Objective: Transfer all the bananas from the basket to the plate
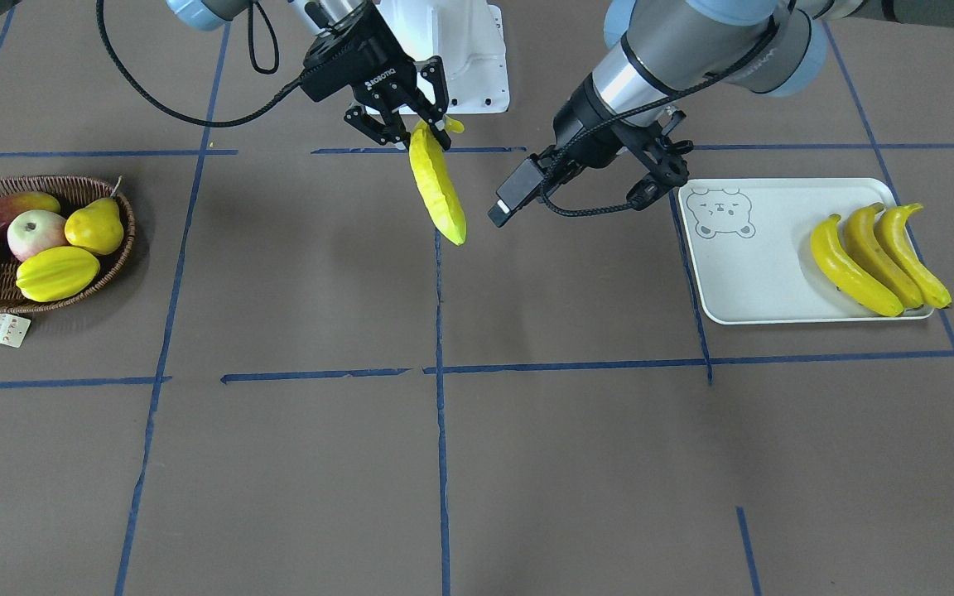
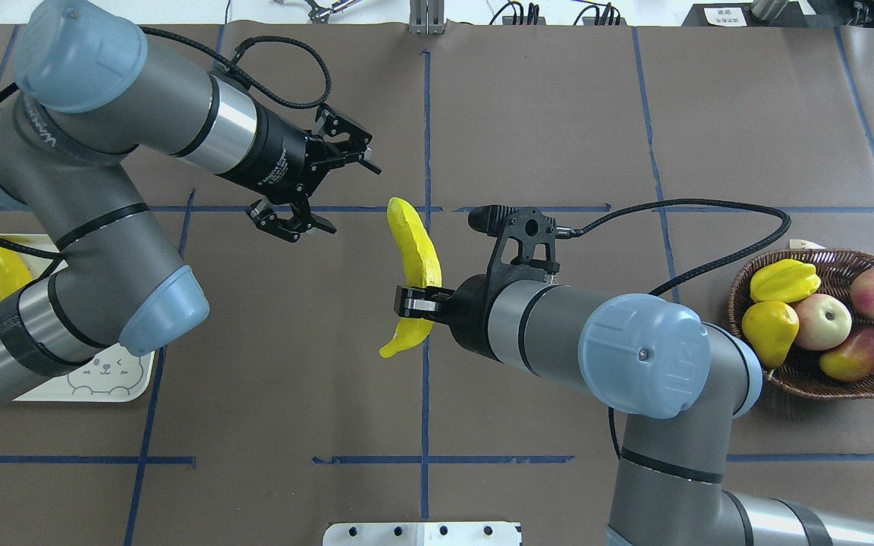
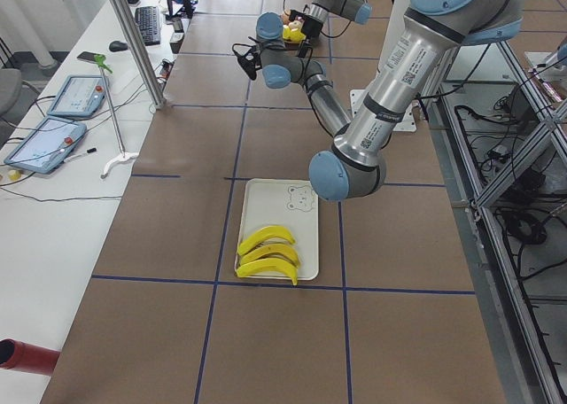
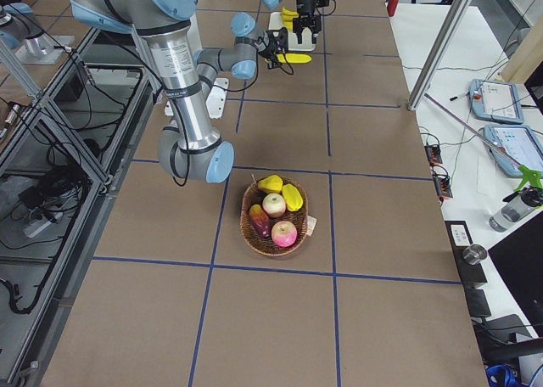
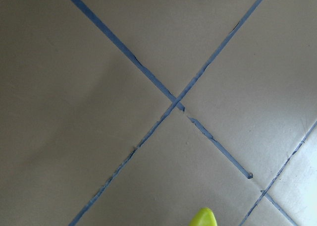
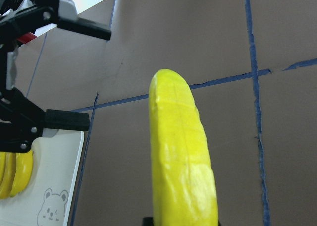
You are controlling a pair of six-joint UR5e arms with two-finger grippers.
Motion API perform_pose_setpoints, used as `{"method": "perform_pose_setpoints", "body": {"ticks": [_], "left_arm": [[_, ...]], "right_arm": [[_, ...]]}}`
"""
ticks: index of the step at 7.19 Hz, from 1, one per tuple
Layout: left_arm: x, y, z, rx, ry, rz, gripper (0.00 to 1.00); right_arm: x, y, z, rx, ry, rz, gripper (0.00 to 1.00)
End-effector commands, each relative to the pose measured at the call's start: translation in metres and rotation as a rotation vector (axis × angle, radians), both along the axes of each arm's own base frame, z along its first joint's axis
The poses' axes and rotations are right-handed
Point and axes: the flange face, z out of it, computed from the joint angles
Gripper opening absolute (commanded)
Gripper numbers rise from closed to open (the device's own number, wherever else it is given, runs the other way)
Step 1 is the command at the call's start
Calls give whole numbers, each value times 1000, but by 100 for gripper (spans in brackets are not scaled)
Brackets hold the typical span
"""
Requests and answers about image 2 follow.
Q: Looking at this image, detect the left black braided cable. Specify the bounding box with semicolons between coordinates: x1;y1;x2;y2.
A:
0;26;332;262

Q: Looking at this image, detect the yellow starfruit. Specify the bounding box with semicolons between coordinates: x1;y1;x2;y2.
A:
750;259;822;303

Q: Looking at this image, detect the black braided cable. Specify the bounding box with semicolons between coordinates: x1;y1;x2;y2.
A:
0;26;332;262
555;199;793;298

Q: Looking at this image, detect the right black braided cable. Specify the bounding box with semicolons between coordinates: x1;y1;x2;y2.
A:
555;199;793;298

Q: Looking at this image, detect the yellow pear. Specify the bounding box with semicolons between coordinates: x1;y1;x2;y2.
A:
741;301;799;369

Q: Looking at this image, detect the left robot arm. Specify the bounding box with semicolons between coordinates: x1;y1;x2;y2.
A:
0;1;379;405

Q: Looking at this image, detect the white paper price tag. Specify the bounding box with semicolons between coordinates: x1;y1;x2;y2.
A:
788;238;825;251

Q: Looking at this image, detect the orange mango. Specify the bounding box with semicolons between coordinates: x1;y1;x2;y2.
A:
819;325;874;383

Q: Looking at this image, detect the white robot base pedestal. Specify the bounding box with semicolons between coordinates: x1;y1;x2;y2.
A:
322;521;523;545

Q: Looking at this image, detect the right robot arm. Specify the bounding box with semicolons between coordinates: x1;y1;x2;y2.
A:
395;275;874;545

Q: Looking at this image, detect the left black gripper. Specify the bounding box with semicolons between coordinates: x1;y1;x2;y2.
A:
219;104;382;243

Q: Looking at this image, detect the long yellow banana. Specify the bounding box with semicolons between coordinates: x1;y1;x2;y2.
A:
0;246;33;300

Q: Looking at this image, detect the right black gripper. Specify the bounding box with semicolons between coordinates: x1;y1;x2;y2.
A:
395;275;492;353

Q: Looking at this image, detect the white bear tray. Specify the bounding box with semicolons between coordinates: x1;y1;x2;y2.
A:
1;233;159;403

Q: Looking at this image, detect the pale peach fruit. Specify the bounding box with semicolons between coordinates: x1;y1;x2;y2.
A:
791;293;852;350

